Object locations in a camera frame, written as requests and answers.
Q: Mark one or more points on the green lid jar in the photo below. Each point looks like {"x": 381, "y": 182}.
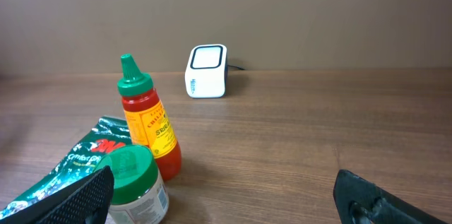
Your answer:
{"x": 139, "y": 196}

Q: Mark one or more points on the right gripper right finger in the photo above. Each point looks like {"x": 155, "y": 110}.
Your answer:
{"x": 360, "y": 201}

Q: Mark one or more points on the white barcode scanner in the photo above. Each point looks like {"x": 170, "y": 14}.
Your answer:
{"x": 206, "y": 71}

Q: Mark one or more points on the red sriracha sauce bottle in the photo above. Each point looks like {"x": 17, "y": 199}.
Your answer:
{"x": 147, "y": 119}

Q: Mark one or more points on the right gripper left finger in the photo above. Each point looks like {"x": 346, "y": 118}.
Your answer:
{"x": 86, "y": 201}

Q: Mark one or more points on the green 3M gloves package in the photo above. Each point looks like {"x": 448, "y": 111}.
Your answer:
{"x": 109, "y": 134}

